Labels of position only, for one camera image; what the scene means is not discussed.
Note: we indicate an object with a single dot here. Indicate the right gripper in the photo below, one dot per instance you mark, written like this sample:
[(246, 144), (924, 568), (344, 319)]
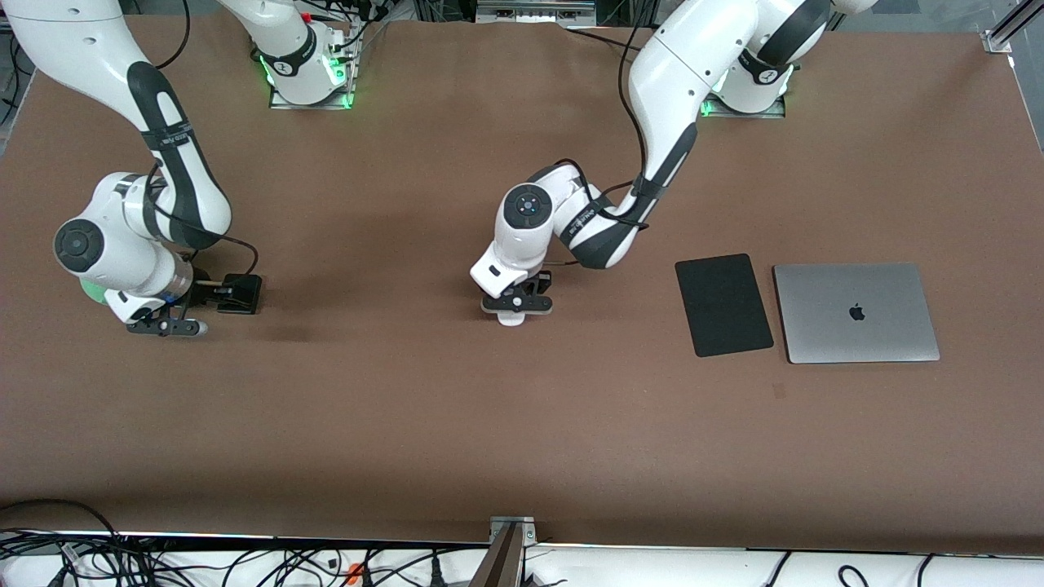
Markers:
[(205, 293)]

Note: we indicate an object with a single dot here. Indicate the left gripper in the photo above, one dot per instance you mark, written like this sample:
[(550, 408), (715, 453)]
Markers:
[(536, 284)]

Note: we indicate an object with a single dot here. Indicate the white computer mouse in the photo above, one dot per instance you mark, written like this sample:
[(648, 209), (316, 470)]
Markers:
[(512, 319)]

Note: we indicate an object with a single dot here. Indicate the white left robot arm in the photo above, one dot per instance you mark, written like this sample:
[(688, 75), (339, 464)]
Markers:
[(677, 73)]

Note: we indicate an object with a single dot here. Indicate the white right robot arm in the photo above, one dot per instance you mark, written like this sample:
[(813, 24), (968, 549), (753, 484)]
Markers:
[(73, 41)]

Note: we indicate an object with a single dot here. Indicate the black mouse pad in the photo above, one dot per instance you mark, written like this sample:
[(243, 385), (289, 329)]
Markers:
[(724, 306)]

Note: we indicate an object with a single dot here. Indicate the green plush dinosaur toy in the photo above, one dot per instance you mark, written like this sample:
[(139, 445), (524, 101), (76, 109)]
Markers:
[(91, 292)]

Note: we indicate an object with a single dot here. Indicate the grey metal box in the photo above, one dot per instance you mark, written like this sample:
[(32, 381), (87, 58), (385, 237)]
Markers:
[(530, 10)]

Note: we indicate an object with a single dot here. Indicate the silver closed laptop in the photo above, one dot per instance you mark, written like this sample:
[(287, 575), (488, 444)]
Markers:
[(856, 330)]

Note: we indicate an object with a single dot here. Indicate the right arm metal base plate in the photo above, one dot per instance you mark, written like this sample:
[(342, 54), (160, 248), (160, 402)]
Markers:
[(347, 99)]

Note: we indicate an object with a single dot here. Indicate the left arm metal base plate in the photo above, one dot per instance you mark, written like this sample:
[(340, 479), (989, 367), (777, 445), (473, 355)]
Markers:
[(718, 112)]

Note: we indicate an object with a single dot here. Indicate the metal pole with bracket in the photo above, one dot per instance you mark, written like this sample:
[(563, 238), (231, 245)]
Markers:
[(506, 562)]

